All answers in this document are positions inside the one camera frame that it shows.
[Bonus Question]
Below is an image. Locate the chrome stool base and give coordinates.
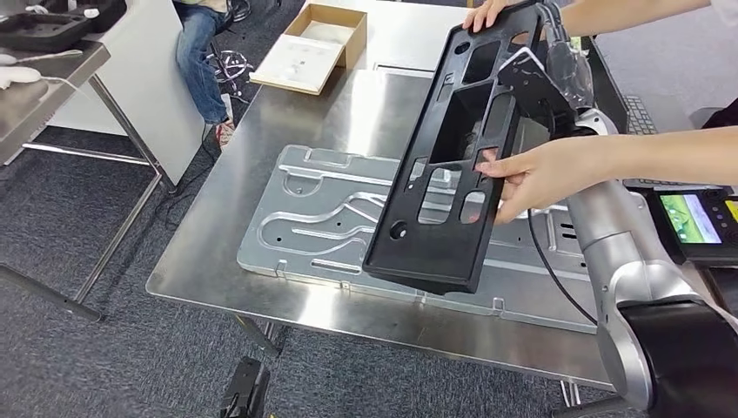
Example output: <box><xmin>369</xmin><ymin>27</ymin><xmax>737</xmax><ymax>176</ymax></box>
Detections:
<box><xmin>207</xmin><ymin>49</ymin><xmax>255</xmax><ymax>84</ymax></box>

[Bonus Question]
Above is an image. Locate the black controller with antennas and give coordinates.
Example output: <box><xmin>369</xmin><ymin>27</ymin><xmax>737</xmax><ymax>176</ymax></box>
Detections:
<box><xmin>645</xmin><ymin>185</ymin><xmax>738</xmax><ymax>266</ymax></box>

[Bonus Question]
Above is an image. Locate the long black plastic bracket part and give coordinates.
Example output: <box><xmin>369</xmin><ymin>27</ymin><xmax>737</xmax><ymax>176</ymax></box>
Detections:
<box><xmin>361</xmin><ymin>0</ymin><xmax>546</xmax><ymax>296</ymax></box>

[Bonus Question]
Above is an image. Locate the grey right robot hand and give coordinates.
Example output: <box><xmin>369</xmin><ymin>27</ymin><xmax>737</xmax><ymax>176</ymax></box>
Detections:
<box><xmin>534</xmin><ymin>0</ymin><xmax>596</xmax><ymax>113</ymax></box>

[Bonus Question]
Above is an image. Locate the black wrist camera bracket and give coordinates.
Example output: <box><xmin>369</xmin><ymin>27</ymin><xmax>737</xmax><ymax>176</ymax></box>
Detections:
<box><xmin>496</xmin><ymin>51</ymin><xmax>580</xmax><ymax>139</ymax></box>

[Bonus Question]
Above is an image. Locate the open cardboard box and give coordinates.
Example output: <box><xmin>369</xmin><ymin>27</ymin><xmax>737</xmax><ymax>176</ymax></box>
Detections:
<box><xmin>285</xmin><ymin>3</ymin><xmax>368</xmax><ymax>69</ymax></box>

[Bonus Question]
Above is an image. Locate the white table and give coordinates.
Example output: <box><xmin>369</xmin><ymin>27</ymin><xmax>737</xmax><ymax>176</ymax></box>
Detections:
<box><xmin>313</xmin><ymin>0</ymin><xmax>471</xmax><ymax>73</ymax></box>

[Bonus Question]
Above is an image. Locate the person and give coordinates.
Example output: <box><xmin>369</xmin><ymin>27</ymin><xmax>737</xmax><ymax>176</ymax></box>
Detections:
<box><xmin>462</xmin><ymin>0</ymin><xmax>738</xmax><ymax>227</ymax></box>
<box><xmin>172</xmin><ymin>0</ymin><xmax>238</xmax><ymax>152</ymax></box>

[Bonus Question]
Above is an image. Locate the person's hand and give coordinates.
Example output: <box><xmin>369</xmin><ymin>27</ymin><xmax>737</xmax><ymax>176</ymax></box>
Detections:
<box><xmin>462</xmin><ymin>0</ymin><xmax>514</xmax><ymax>34</ymax></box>
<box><xmin>473</xmin><ymin>137</ymin><xmax>613</xmax><ymax>227</ymax></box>

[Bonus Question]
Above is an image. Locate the white flat box lid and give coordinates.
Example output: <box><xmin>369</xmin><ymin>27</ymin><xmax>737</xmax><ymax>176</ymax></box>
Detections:
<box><xmin>249</xmin><ymin>33</ymin><xmax>347</xmax><ymax>97</ymax></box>

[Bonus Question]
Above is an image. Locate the stamped silver metal panel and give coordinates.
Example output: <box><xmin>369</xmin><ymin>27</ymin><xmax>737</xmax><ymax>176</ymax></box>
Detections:
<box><xmin>236</xmin><ymin>144</ymin><xmax>600</xmax><ymax>336</ymax></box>

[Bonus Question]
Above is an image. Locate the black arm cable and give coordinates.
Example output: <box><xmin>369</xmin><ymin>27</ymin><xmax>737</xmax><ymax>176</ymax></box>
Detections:
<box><xmin>526</xmin><ymin>100</ymin><xmax>600</xmax><ymax>327</ymax></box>

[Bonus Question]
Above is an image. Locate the white cabinet panel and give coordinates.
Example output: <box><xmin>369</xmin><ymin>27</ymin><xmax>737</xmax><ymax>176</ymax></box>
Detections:
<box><xmin>49</xmin><ymin>0</ymin><xmax>205</xmax><ymax>187</ymax></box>

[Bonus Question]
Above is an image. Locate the steel side table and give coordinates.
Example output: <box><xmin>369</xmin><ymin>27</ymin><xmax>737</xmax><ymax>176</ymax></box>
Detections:
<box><xmin>0</xmin><ymin>40</ymin><xmax>177</xmax><ymax>323</ymax></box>

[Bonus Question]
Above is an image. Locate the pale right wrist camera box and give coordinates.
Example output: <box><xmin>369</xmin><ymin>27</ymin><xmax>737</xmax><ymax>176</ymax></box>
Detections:
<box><xmin>496</xmin><ymin>47</ymin><xmax>540</xmax><ymax>76</ymax></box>

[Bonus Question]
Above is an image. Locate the stainless steel workbench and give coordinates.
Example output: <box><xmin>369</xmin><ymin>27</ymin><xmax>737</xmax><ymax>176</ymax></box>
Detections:
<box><xmin>145</xmin><ymin>66</ymin><xmax>716</xmax><ymax>416</ymax></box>

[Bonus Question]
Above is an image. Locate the black foam-lined case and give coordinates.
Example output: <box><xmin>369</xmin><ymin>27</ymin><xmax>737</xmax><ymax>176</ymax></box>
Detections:
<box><xmin>0</xmin><ymin>0</ymin><xmax>128</xmax><ymax>53</ymax></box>

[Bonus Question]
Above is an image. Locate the white rounded device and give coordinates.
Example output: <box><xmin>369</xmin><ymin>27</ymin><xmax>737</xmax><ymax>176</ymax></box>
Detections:
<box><xmin>0</xmin><ymin>66</ymin><xmax>43</xmax><ymax>91</ymax></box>

